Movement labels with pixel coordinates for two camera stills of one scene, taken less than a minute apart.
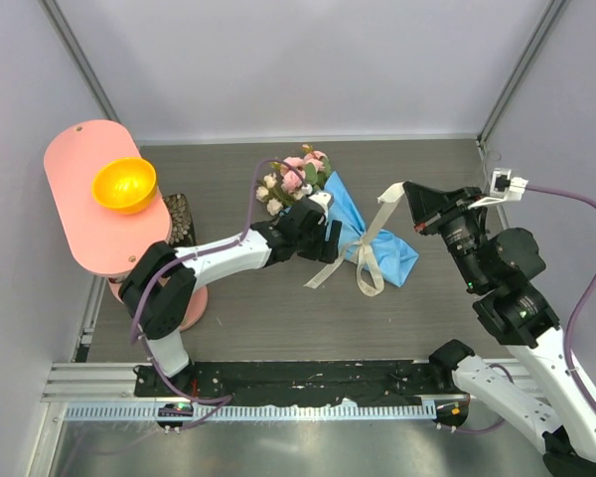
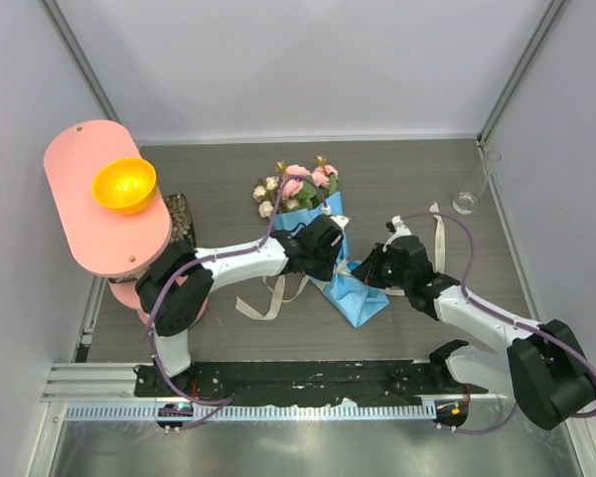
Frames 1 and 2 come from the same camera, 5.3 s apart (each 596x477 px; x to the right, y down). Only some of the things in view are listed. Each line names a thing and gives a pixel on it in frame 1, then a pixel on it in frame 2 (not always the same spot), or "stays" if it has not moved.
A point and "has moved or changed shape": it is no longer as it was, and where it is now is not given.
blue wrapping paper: (394, 255) -> (355, 301)
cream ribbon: (370, 277) -> (338, 272)
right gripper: (430, 208) -> (369, 272)
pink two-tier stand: (89, 237) stays
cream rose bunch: (274, 196) has moved or changed shape
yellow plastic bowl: (124, 186) stays
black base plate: (311, 384) stays
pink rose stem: (313, 169) has moved or changed shape
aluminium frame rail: (92, 383) stays
